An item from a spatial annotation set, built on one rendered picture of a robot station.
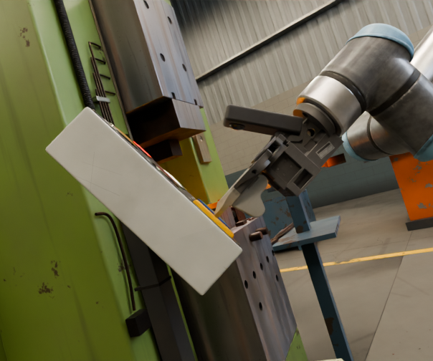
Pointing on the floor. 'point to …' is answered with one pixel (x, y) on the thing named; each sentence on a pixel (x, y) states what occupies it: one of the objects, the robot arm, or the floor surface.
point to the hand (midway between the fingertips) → (217, 207)
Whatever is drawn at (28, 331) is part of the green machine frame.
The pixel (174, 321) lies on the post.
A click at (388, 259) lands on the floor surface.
